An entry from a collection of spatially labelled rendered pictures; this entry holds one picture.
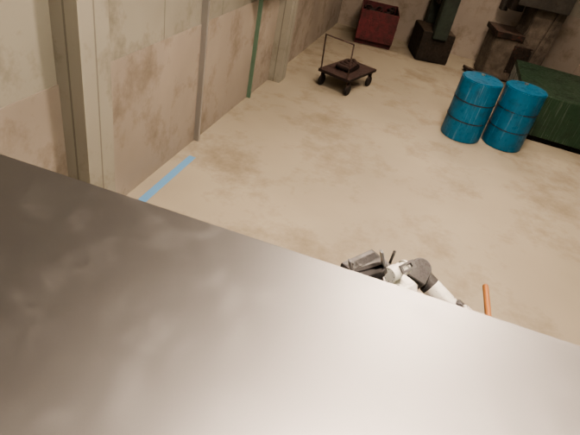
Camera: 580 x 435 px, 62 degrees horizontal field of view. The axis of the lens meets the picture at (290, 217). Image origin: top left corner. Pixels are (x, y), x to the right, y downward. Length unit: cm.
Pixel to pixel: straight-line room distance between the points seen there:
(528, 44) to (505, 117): 358
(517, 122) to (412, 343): 667
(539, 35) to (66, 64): 897
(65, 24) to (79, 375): 285
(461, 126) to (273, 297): 654
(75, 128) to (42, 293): 286
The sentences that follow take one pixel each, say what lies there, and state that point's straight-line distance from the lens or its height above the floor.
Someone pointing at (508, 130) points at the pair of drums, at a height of 32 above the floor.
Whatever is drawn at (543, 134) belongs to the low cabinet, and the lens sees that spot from 836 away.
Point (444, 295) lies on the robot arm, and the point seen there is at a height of 134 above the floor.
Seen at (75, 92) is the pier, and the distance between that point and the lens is 356.
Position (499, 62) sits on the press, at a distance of 1079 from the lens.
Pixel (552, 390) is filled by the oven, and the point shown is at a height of 210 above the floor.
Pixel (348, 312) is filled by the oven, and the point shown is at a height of 210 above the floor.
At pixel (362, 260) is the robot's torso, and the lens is 216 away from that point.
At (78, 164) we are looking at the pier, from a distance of 383.
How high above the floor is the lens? 272
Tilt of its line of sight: 35 degrees down
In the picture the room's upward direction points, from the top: 13 degrees clockwise
